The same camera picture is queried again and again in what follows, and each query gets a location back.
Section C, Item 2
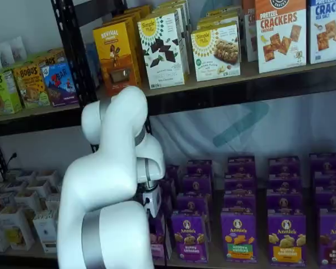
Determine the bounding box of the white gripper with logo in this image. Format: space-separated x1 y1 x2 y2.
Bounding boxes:
141 186 162 219

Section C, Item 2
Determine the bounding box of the purple Annie's box pink patch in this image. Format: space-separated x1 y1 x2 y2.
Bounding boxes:
150 214 172 260

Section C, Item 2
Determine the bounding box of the purple Annie's snack box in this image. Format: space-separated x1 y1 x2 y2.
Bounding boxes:
312 170 336 194
223 193 257 214
268 173 302 194
160 179 176 198
268 155 301 175
227 155 255 176
309 152 336 172
186 159 213 179
315 192 336 210
176 194 209 216
225 174 256 194
265 192 304 216
164 165 181 182
181 176 213 197
160 196 175 216

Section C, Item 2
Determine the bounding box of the purple Annie's box violet patch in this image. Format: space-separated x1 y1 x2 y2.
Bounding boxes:
171 214 209 263

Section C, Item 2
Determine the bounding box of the purple Annie's box green patch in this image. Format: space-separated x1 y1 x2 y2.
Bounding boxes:
220 212 259 263

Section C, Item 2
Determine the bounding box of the Simple Mills sweet thins box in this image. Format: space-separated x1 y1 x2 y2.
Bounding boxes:
152 5 190 77
137 13 185 90
156 0 190 12

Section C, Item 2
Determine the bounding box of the white box yellow picture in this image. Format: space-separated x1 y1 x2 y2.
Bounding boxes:
0 206 36 252

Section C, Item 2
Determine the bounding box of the purple Annie's box yellow patch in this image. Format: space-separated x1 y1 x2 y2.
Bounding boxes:
268 214 307 266

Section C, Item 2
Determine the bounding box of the blue Z Bar box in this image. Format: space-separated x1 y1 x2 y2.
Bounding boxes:
41 62 79 107

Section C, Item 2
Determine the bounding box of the dark blue snack box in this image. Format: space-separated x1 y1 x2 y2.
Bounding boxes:
85 41 101 91

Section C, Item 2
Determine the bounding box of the orange Revival snack box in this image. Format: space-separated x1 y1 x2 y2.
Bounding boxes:
92 21 142 98
111 10 147 31
123 3 153 17

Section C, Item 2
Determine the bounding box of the yellow Simple Mills bars box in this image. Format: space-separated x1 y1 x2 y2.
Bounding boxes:
196 16 241 29
190 24 241 82
203 7 244 21

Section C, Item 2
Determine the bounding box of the yellow Bobo's box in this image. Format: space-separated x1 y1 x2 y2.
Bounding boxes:
33 49 67 68
13 63 50 110

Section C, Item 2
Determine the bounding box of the green Bobo's box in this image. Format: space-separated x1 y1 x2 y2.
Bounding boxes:
0 69 23 116

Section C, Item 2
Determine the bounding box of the purple Annie's box brown patch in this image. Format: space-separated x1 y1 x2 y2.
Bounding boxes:
318 208 336 267

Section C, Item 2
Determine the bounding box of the red orange crackers box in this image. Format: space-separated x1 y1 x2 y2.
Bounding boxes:
242 0 259 63

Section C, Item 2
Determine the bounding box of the orange pretzel crackers cheddar box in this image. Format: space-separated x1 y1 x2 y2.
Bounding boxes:
254 0 308 74

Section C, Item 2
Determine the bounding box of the blue crackers sea salt box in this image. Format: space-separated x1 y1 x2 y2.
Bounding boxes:
309 0 336 65

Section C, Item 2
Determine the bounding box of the white backdrop cloth teal logo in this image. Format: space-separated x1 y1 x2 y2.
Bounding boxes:
150 89 336 191

